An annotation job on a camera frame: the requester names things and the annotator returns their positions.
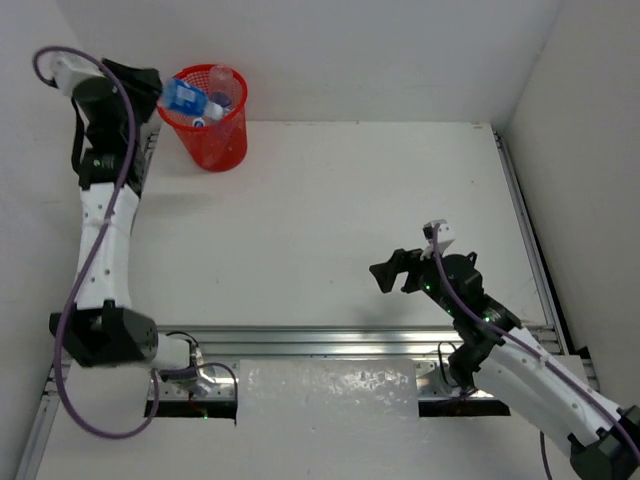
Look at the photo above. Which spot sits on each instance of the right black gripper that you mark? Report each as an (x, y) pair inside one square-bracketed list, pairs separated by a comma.
[(400, 261)]

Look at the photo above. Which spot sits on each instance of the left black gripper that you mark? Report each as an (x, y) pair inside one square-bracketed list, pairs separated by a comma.
[(148, 85)]

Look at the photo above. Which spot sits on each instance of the blue label bottle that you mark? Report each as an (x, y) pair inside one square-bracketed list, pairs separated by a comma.
[(184, 98)]

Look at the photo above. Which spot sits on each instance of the clear bottle front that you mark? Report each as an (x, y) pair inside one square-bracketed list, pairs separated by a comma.
[(200, 122)]

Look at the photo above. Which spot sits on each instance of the clear unlabelled bottle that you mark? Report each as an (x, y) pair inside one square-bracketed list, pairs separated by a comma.
[(221, 86)]

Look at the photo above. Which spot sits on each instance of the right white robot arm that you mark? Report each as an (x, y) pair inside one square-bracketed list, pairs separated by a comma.
[(500, 356)]

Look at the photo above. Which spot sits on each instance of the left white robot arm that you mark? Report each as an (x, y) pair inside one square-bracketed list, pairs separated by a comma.
[(117, 127)]

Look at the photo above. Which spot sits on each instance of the red mesh plastic bin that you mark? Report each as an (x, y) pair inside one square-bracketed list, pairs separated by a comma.
[(222, 145)]

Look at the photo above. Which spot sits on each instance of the white front plate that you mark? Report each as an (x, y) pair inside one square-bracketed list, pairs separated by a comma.
[(275, 391)]

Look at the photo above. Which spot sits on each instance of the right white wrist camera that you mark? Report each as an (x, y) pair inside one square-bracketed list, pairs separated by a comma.
[(439, 236)]

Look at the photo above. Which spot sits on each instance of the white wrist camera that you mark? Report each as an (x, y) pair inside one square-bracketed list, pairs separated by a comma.
[(439, 236), (69, 70)]

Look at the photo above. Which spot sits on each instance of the aluminium left side rail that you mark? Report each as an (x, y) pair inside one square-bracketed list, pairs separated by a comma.
[(149, 137)]

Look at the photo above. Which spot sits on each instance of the aluminium rail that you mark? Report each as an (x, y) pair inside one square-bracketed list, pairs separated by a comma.
[(551, 307), (358, 342), (149, 137)]

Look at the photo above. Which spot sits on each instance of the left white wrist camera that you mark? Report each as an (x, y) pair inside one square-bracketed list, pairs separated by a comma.
[(69, 70)]

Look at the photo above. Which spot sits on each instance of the aluminium right side rail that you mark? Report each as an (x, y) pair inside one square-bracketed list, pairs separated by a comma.
[(551, 307)]

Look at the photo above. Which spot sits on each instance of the aluminium front rail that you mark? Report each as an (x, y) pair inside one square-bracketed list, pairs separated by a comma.
[(358, 342)]

